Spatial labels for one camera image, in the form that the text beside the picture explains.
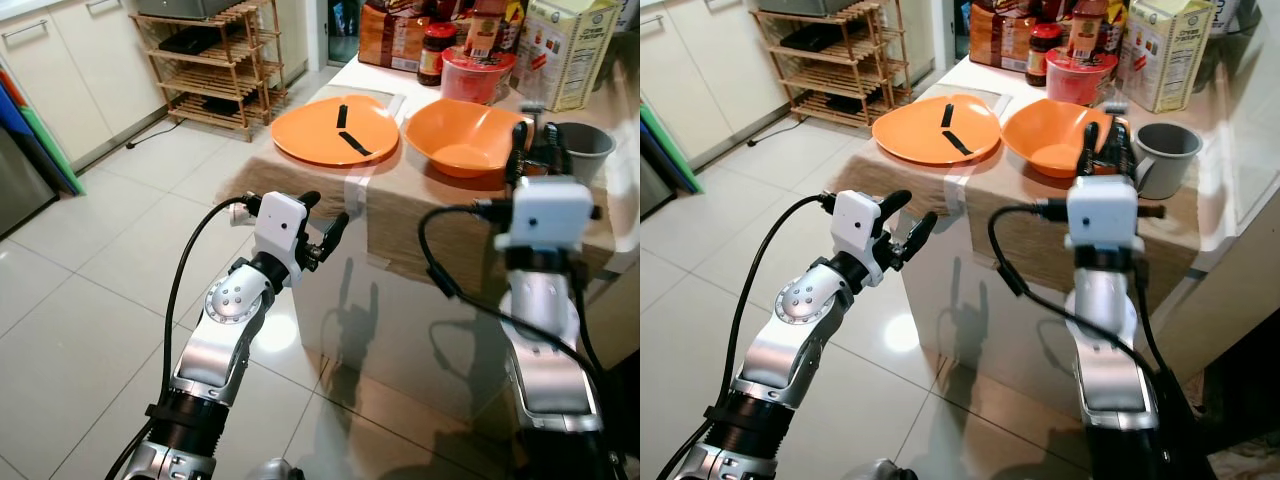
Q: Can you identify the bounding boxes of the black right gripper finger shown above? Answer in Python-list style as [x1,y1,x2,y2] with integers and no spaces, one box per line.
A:
[1077,120,1102,182]
[508,119,531,188]
[1108,117,1138,180]
[541,123,574,177]

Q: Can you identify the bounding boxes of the grey cup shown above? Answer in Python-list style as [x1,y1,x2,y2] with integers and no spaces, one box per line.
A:
[552,121,618,189]
[1133,121,1205,202]

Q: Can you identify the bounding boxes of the orange plastic bowl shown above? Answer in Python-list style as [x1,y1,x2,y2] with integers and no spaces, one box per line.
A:
[1001,98,1113,180]
[403,98,529,180]

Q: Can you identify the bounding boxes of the orange plastic plate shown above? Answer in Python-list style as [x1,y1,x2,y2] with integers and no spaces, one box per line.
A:
[270,94,402,168]
[871,93,1003,167]

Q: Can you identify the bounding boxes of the red instant noodle bowl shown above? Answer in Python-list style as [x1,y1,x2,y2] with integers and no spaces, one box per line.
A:
[440,46,519,107]
[1044,46,1120,107]

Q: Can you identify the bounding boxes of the brown burlap table mat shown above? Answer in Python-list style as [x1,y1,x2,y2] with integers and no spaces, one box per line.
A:
[227,148,641,298]
[829,148,1203,313]

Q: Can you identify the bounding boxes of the cream yellow carton box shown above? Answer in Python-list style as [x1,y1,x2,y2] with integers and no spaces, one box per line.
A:
[1117,0,1217,114]
[518,0,622,114]

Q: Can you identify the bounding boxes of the dark jar with red lid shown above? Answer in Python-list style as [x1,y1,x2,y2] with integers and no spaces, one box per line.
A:
[1024,21,1065,88]
[417,21,459,88]

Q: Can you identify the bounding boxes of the white glossy table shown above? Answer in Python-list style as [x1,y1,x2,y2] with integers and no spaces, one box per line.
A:
[829,52,1280,426]
[227,52,641,426]

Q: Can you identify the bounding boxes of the stainless steel appliance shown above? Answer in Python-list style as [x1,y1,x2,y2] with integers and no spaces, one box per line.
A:
[0,124,58,242]
[640,150,679,221]

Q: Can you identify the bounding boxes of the blue green orange boards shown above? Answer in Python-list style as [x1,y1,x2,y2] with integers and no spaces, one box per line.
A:
[0,62,87,198]
[640,100,707,198]

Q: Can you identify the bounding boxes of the sauce bottle with orange label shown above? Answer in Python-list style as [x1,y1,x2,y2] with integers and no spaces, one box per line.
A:
[1067,0,1110,59]
[464,0,507,59]

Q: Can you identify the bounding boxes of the wooden slatted shelf rack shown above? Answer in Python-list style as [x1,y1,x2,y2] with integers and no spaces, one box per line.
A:
[751,0,910,130]
[129,0,289,130]

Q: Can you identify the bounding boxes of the orange brown food package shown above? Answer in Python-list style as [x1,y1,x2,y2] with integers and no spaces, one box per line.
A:
[357,0,431,72]
[967,0,1037,70]

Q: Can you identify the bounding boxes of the white kitchen cabinet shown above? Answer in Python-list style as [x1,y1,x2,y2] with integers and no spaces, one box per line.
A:
[640,0,791,171]
[0,0,169,173]

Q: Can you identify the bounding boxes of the flat black tray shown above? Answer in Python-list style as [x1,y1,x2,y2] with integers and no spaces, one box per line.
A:
[778,25,851,55]
[157,27,229,57]

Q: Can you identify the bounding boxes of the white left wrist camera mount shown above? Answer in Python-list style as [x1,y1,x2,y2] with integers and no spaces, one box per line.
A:
[252,191,309,289]
[831,189,891,289]

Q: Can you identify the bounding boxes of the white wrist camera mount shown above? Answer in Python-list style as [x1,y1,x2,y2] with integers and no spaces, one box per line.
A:
[252,191,309,289]
[831,189,891,289]
[494,177,598,253]
[1064,175,1143,253]

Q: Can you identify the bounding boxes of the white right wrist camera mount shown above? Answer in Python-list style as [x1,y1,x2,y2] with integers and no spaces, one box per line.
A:
[494,177,598,253]
[1064,175,1143,253]

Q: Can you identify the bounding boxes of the black floor cable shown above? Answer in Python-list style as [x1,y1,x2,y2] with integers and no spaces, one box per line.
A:
[745,114,809,151]
[124,116,187,152]

